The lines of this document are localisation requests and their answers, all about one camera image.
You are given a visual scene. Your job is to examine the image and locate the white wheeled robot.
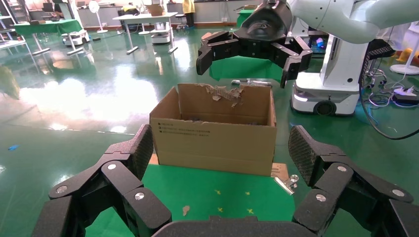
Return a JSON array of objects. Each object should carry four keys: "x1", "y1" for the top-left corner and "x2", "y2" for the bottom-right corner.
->
[{"x1": 290, "y1": 33, "x2": 372, "y2": 117}]

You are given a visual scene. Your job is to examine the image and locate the large open cardboard carton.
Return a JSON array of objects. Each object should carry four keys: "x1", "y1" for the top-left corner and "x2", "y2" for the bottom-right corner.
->
[{"x1": 149, "y1": 82, "x2": 278, "y2": 177}]

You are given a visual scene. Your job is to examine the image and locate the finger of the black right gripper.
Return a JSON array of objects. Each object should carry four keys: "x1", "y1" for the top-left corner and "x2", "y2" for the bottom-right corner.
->
[
  {"x1": 196, "y1": 30, "x2": 242, "y2": 77},
  {"x1": 270, "y1": 35, "x2": 314, "y2": 89}
]

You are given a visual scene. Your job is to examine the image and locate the black round stool chrome legs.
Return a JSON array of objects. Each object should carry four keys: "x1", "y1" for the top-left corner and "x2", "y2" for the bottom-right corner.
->
[{"x1": 360, "y1": 40, "x2": 397, "y2": 90}]

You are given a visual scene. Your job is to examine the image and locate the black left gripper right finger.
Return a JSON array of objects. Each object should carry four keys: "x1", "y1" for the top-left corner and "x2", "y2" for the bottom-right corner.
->
[{"x1": 288, "y1": 125, "x2": 419, "y2": 237}]

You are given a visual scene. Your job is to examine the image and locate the yellow hard hat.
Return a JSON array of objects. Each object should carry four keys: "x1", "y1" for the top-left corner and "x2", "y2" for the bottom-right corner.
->
[{"x1": 394, "y1": 48, "x2": 419, "y2": 66}]

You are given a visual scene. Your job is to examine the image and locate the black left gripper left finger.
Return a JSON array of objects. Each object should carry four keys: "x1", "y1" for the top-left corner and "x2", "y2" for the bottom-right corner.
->
[{"x1": 31, "y1": 124, "x2": 172, "y2": 237}]

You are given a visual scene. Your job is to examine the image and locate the white power strip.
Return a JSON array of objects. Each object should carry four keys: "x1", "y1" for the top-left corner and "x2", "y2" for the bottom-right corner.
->
[{"x1": 392, "y1": 85, "x2": 418, "y2": 97}]

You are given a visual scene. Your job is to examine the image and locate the black hanging cable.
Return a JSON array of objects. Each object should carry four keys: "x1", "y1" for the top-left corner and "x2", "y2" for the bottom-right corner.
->
[{"x1": 357, "y1": 42, "x2": 419, "y2": 141}]

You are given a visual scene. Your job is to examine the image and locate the white table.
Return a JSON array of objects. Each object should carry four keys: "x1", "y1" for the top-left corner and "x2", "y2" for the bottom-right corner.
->
[{"x1": 112, "y1": 12, "x2": 179, "y2": 55}]

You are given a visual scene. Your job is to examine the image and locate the silver metal binder clip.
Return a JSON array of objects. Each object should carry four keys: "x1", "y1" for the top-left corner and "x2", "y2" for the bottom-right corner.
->
[{"x1": 273, "y1": 174, "x2": 299, "y2": 196}]

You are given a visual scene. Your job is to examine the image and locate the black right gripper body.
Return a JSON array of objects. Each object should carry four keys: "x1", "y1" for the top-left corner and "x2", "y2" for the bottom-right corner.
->
[{"x1": 232, "y1": 1, "x2": 293, "y2": 60}]

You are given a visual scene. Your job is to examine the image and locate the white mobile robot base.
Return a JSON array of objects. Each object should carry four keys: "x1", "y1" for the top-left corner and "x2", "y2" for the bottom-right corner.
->
[
  {"x1": 61, "y1": 29, "x2": 90, "y2": 47},
  {"x1": 150, "y1": 22, "x2": 173, "y2": 45}
]

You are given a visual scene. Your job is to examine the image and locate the white round base stand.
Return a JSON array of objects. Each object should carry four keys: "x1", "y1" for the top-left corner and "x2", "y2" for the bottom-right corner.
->
[{"x1": 389, "y1": 39, "x2": 419, "y2": 76}]

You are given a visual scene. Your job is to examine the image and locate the brown cardboard box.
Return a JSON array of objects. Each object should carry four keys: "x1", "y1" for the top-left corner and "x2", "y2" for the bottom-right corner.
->
[{"x1": 146, "y1": 3, "x2": 165, "y2": 17}]

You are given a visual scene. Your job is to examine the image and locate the white standing fan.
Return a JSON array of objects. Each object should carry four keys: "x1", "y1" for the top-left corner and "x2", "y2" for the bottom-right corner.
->
[{"x1": 87, "y1": 0, "x2": 109, "y2": 35}]

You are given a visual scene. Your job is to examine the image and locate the person in yellow jacket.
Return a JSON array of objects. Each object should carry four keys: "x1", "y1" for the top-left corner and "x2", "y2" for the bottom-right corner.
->
[{"x1": 182, "y1": 0, "x2": 198, "y2": 30}]

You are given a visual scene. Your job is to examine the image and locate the black power adapter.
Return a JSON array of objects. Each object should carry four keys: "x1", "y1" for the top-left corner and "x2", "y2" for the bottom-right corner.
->
[{"x1": 391, "y1": 94, "x2": 419, "y2": 106}]

